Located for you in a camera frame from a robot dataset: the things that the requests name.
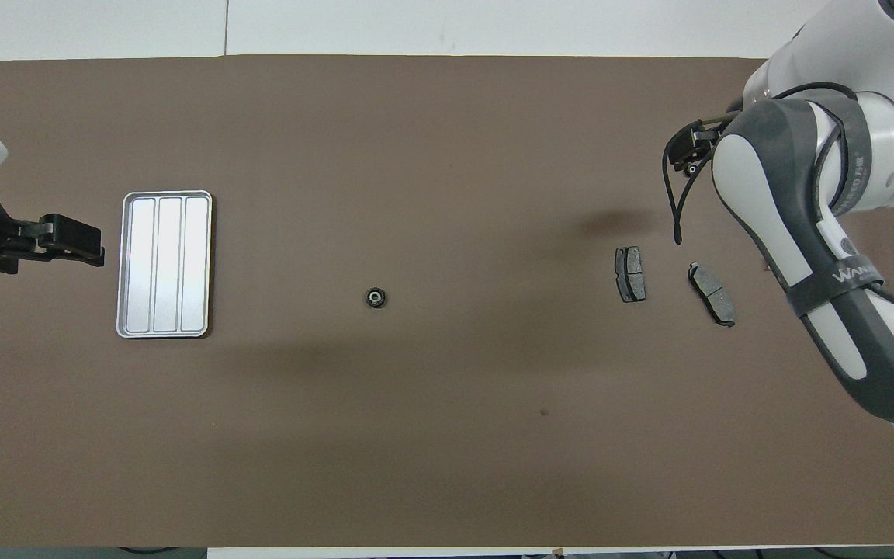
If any brown table mat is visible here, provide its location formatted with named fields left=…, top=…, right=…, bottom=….
left=0, top=54, right=894, bottom=549

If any silver metal tray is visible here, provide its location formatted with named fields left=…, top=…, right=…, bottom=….
left=116, top=189, right=214, bottom=339

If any dark curved brake pad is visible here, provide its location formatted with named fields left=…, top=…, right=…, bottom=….
left=688, top=262, right=737, bottom=328

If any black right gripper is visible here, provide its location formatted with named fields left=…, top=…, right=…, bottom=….
left=670, top=123, right=727, bottom=176

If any dark rectangular brake pad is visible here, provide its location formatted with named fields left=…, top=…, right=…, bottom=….
left=615, top=246, right=647, bottom=304

